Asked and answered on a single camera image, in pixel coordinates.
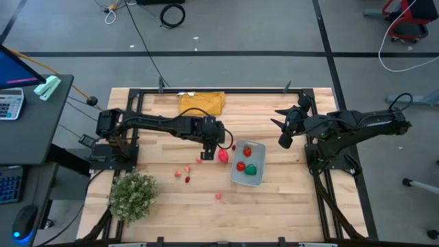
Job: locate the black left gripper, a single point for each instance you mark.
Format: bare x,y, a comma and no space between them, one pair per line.
212,132

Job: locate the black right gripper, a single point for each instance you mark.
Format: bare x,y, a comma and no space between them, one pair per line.
295,118

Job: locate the red strawberry with green top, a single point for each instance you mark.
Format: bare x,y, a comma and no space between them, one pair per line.
247,151

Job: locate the pale grey tupperware container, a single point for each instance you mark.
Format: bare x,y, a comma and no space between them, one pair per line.
259,156

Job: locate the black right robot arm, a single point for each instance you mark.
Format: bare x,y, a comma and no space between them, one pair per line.
360,125

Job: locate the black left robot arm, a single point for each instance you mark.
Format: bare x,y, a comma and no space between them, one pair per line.
154,123

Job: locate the large red strawberry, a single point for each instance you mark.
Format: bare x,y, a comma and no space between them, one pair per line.
223,156

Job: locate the dark red cherry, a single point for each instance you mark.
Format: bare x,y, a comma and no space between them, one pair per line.
187,179

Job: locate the small red fruit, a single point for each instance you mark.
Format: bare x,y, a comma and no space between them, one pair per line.
240,166

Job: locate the green bell pepper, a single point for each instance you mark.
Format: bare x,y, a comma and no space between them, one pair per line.
250,169

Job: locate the folded yellow cloth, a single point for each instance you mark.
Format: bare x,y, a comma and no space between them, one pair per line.
201,103

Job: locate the green leafy potted plant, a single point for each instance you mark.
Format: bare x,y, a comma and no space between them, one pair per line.
133,195

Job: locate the grey metal stand leg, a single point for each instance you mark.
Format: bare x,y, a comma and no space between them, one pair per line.
422,100

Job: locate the grey chair leg with caster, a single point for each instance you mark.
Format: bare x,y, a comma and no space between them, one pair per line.
422,186

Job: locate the red and black cart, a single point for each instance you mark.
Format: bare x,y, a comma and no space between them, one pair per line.
409,29

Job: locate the mint green stapler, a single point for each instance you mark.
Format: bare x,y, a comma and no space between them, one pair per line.
47,87

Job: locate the black side desk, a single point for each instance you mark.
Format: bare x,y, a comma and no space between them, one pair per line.
34,130

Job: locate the black computer mouse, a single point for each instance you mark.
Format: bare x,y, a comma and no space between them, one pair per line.
24,221

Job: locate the black computer keyboard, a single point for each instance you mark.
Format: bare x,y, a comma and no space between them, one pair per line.
10,185

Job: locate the grey desk calculator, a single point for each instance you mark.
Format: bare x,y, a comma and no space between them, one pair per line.
10,103

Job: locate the computer monitor with blue screen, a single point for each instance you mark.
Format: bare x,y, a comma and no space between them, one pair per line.
13,70

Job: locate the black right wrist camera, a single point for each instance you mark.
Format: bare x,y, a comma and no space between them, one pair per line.
285,141

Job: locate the black aluminium table frame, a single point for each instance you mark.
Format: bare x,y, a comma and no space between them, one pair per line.
240,91

